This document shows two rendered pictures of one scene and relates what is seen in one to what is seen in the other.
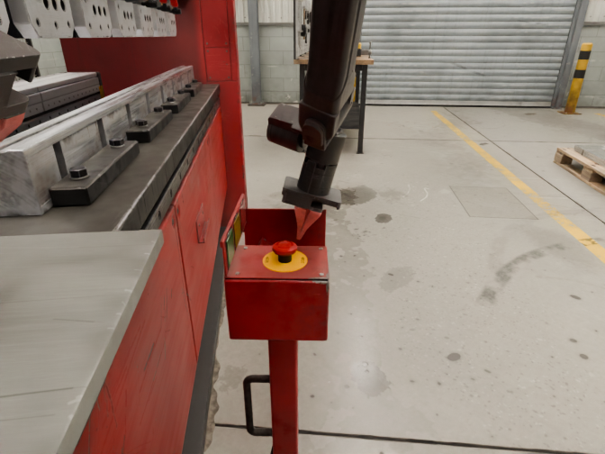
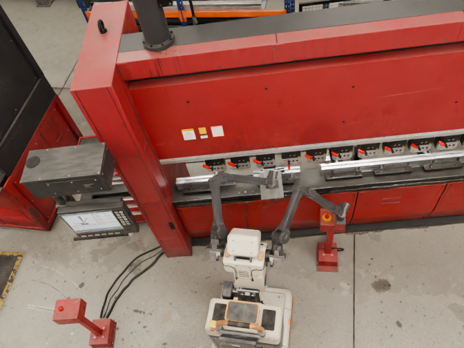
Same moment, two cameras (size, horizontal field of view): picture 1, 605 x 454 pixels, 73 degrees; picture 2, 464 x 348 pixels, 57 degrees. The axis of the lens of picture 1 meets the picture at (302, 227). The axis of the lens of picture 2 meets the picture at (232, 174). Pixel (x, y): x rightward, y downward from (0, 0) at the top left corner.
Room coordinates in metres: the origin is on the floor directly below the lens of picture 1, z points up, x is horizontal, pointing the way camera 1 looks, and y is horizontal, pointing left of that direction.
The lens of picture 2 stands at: (0.29, -1.70, 3.86)
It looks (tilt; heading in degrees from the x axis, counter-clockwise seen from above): 54 degrees down; 104
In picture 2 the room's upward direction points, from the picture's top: 12 degrees counter-clockwise
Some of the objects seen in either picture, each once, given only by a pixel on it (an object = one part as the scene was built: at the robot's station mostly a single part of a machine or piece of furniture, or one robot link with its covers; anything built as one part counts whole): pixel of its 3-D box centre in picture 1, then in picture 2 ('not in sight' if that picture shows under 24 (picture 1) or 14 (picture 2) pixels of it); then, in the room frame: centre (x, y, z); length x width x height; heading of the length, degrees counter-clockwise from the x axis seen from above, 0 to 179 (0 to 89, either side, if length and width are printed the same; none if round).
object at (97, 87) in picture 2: not in sight; (151, 154); (-0.88, 0.42, 1.15); 0.85 x 0.25 x 2.30; 96
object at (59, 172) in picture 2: not in sight; (90, 198); (-1.09, -0.25, 1.53); 0.51 x 0.25 x 0.85; 7
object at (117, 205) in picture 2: not in sight; (101, 216); (-1.03, -0.33, 1.42); 0.45 x 0.12 x 0.36; 7
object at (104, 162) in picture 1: (103, 167); (343, 175); (0.71, 0.36, 0.89); 0.30 x 0.05 x 0.03; 6
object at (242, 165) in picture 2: not in sight; (240, 159); (-0.12, 0.33, 1.19); 0.15 x 0.09 x 0.17; 6
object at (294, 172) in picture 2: not in sight; (276, 174); (0.16, 0.36, 0.92); 0.39 x 0.06 x 0.10; 6
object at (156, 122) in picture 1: (152, 124); (392, 171); (1.11, 0.41, 0.89); 0.30 x 0.05 x 0.03; 6
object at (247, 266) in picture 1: (281, 261); (332, 218); (0.62, 0.04, 0.75); 0.20 x 0.16 x 0.18; 179
